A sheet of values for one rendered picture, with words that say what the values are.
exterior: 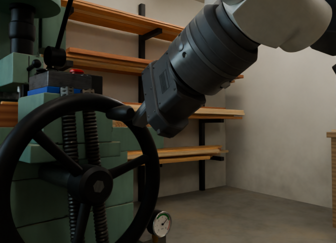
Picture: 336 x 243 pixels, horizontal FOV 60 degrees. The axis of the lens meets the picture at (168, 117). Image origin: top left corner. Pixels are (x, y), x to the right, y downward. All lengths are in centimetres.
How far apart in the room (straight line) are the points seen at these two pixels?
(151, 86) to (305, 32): 20
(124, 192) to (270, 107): 346
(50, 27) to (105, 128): 54
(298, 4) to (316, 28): 4
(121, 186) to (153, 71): 39
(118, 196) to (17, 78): 36
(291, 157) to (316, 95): 81
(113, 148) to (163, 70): 25
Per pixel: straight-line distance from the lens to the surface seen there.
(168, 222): 78
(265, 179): 418
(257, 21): 32
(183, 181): 405
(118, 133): 72
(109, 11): 303
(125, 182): 75
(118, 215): 75
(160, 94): 38
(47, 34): 104
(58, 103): 45
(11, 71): 75
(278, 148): 402
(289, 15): 33
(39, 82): 59
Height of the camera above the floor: 90
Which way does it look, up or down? 2 degrees up
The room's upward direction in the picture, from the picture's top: straight up
